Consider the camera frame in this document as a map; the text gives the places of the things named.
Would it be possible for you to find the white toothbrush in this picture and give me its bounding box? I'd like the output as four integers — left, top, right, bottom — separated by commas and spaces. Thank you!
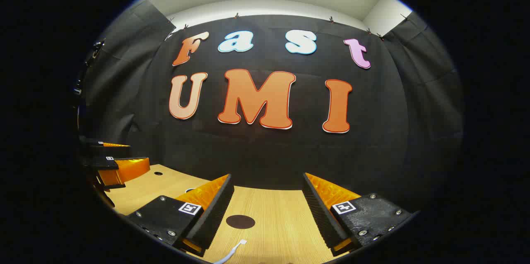
213, 239, 248, 264

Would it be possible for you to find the wooden desktop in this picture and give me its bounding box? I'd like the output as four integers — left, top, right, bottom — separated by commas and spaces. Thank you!
104, 164, 352, 264

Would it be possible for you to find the black backdrop cloth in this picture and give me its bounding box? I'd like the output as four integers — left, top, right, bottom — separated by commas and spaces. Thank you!
79, 0, 463, 215

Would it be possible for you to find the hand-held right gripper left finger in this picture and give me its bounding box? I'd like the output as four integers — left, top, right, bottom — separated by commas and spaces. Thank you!
124, 174, 235, 257

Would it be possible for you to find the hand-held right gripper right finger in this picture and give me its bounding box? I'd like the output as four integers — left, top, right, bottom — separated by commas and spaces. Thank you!
301, 172, 414, 257

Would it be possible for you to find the dark brown round coaster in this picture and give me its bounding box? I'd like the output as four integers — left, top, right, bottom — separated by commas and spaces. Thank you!
226, 215, 256, 230

